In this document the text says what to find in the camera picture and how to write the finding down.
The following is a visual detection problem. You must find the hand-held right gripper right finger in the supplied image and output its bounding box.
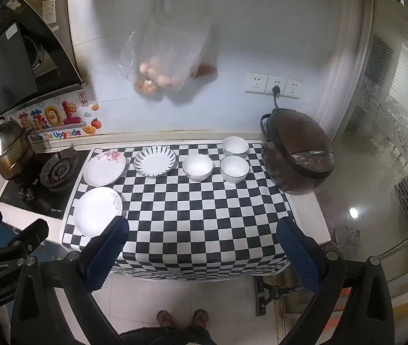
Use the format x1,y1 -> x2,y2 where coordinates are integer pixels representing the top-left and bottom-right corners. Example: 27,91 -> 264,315
276,217 -> 392,345

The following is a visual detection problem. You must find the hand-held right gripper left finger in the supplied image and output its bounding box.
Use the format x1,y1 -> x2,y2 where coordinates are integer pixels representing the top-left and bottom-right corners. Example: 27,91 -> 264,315
11,216 -> 130,345

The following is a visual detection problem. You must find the white bowl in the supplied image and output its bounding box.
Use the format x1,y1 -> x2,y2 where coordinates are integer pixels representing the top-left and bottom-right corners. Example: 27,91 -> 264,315
221,136 -> 250,159
220,155 -> 251,184
182,154 -> 214,182

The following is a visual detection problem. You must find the plain white plate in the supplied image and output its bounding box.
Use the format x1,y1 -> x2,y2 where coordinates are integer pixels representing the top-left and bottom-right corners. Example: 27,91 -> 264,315
73,187 -> 124,238

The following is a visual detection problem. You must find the black gas stove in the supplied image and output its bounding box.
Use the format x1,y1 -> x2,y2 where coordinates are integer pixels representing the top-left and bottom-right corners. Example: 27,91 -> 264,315
0,147 -> 93,221

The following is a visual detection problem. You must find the stainless steel pot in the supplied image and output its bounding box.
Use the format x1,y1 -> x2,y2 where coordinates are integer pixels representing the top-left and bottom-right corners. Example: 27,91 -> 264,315
0,116 -> 36,181

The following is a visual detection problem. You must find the pink floral white plate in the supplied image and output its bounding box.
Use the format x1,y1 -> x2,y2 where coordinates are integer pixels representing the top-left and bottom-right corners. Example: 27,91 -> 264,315
83,150 -> 127,188

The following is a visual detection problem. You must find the black white checkered cloth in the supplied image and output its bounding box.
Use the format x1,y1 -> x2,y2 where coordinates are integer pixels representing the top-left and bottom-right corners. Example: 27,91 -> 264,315
60,143 -> 298,281

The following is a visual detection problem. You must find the striped rim white plate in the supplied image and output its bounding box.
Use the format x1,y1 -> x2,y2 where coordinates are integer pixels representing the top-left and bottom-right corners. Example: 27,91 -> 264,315
133,145 -> 177,178

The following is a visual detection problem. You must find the person's dark clothing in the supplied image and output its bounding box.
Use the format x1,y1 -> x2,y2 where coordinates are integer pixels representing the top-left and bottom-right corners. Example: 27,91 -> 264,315
119,325 -> 216,345

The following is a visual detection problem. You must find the brown rice cooker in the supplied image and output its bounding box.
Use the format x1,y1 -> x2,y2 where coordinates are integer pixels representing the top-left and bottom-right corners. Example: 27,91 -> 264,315
260,108 -> 337,196

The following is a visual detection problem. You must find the person's right foot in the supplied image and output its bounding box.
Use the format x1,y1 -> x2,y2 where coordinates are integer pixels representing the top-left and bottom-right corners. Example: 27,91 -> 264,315
192,309 -> 210,328

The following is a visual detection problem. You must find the black range hood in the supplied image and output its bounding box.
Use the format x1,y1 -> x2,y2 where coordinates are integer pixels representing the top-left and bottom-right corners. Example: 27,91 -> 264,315
0,0 -> 87,121

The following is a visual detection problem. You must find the patterned glass sliding door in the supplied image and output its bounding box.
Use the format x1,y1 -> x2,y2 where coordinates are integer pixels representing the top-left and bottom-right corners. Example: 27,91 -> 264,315
340,7 -> 408,263

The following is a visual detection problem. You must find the bunch of eggs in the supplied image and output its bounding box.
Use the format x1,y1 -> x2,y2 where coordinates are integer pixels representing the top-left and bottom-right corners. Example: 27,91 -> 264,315
139,59 -> 183,87

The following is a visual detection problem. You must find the plastic bag with red content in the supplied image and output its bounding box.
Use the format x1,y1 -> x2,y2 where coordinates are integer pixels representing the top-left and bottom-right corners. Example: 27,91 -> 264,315
189,25 -> 218,79

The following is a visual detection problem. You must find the clear plastic bag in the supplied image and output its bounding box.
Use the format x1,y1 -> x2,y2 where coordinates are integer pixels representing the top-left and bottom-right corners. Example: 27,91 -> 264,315
119,0 -> 212,98

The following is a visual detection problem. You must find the black metal frame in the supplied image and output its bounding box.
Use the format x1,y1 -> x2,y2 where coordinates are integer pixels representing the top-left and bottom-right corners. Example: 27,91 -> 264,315
254,277 -> 300,317

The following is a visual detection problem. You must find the colourful wall sticker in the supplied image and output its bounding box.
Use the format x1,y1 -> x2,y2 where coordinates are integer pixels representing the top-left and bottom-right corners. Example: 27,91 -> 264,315
8,91 -> 103,143

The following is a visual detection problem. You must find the white wall socket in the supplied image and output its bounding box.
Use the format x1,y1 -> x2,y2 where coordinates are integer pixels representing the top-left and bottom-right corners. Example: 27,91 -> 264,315
284,78 -> 304,99
266,75 -> 288,97
244,72 -> 268,94

